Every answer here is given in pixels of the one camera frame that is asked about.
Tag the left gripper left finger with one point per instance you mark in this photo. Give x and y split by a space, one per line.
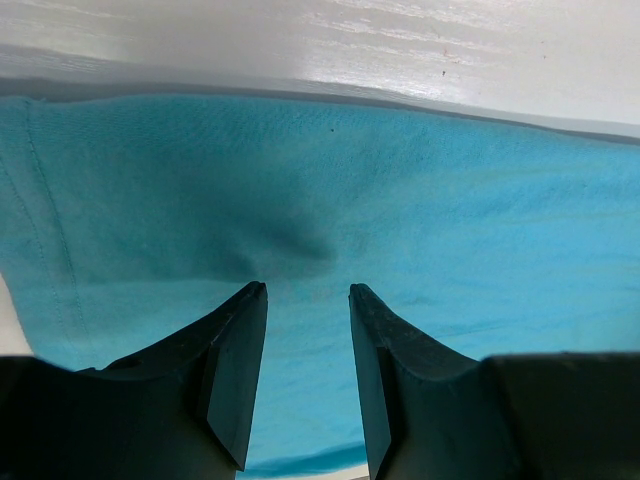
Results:
181 408

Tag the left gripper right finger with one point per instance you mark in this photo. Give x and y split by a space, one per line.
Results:
429 412

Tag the teal t shirt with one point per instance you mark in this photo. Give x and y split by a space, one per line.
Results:
125 219

